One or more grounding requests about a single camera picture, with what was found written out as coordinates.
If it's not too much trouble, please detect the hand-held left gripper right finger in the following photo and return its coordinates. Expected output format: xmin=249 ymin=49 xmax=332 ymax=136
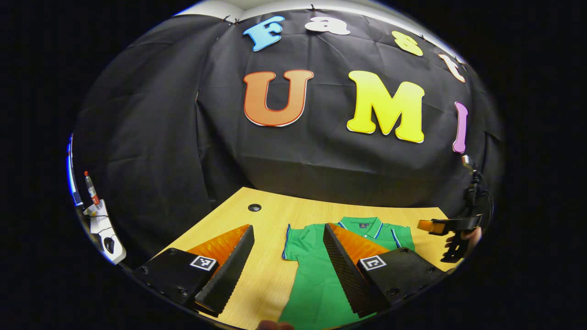
xmin=322 ymin=223 xmax=448 ymax=319

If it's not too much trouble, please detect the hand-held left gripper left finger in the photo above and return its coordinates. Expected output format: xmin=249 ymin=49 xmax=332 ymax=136
xmin=133 ymin=224 xmax=255 ymax=318

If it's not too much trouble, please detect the green T-shirt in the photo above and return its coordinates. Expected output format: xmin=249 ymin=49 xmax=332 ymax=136
xmin=277 ymin=216 xmax=415 ymax=330

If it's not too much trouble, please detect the white plastic device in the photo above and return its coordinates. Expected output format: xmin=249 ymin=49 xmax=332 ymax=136
xmin=83 ymin=199 xmax=127 ymax=265

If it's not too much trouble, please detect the black backdrop cloth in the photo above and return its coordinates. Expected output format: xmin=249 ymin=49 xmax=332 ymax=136
xmin=73 ymin=7 xmax=505 ymax=269

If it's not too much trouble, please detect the clear bottle with red cap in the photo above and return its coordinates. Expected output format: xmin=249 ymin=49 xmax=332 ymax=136
xmin=83 ymin=170 xmax=100 ymax=209

